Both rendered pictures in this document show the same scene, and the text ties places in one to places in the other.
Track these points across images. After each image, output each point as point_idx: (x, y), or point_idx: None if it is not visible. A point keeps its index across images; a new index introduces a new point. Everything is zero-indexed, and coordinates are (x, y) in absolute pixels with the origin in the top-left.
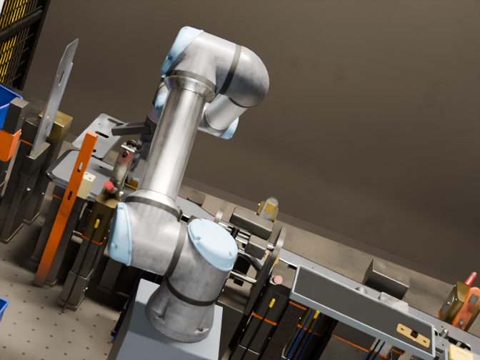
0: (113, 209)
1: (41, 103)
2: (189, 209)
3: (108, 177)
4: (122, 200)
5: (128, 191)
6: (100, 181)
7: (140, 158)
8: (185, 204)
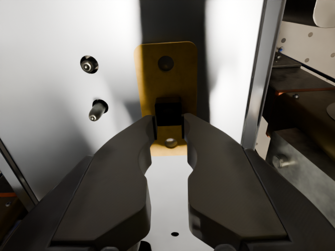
0: None
1: None
2: (185, 249)
3: (136, 25)
4: (40, 133)
5: (111, 128)
6: (57, 7)
7: (189, 227)
8: (199, 240)
